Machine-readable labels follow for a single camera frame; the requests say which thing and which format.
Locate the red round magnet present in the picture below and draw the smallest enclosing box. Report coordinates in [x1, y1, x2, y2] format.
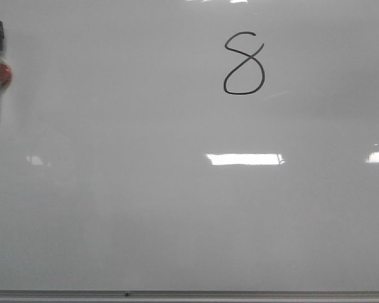
[0, 62, 13, 86]

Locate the white whiteboard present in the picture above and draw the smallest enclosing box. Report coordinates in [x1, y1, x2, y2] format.
[0, 1, 379, 291]

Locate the grey aluminium whiteboard frame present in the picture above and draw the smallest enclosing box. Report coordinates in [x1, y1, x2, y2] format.
[0, 290, 379, 302]

